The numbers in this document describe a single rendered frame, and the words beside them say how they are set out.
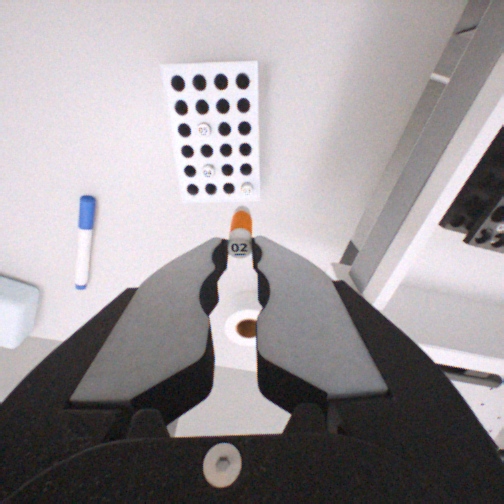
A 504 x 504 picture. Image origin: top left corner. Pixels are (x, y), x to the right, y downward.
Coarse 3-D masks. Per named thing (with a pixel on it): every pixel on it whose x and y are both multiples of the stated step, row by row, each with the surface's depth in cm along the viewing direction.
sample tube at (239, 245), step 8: (240, 208) 16; (248, 208) 17; (232, 216) 16; (240, 216) 15; (248, 216) 15; (232, 224) 14; (240, 224) 14; (248, 224) 14; (232, 232) 14; (240, 232) 13; (248, 232) 14; (232, 240) 13; (240, 240) 13; (248, 240) 13; (232, 248) 13; (240, 248) 13; (248, 248) 13; (232, 256) 13; (240, 256) 13
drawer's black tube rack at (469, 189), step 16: (496, 144) 20; (480, 160) 21; (496, 160) 21; (480, 176) 21; (496, 176) 21; (464, 192) 22; (480, 192) 22; (496, 192) 22; (448, 208) 23; (464, 208) 23; (480, 208) 23; (496, 208) 23; (448, 224) 23; (464, 224) 23; (496, 224) 20; (496, 240) 24
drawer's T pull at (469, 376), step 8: (448, 368) 27; (456, 368) 27; (464, 368) 27; (448, 376) 27; (456, 376) 27; (464, 376) 27; (472, 376) 27; (480, 376) 27; (488, 376) 28; (496, 376) 28; (480, 384) 27; (488, 384) 27; (496, 384) 27
